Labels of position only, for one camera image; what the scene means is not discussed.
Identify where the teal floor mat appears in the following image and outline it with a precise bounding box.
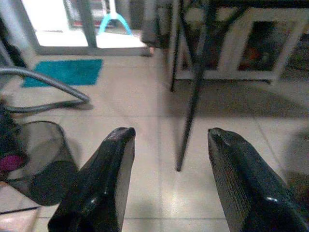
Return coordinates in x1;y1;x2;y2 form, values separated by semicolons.
21;58;104;88

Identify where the grey metal chair frame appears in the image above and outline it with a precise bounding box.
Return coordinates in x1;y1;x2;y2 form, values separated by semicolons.
0;67;90;114

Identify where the white framed picture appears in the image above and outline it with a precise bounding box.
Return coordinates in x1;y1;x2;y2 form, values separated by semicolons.
176;7;307;82

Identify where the grey sliding door frame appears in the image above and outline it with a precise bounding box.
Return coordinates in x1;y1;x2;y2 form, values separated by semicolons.
0;0;152;57

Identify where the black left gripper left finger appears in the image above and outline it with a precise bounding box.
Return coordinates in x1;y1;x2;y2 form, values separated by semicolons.
47;127;136;232

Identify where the magenta cloth item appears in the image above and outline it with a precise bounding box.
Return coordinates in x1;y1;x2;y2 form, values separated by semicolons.
0;154;25;173

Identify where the black mesh waste bin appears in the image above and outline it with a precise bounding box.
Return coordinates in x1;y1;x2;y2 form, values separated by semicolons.
5;120;80;206

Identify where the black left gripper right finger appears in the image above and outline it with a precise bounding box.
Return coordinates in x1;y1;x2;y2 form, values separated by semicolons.
207;127;309;232

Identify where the light blue dustpan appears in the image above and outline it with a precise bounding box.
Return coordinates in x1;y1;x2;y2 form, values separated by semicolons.
98;0;133;37

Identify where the black metal table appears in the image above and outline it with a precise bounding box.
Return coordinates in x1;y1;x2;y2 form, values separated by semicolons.
154;0;309;172

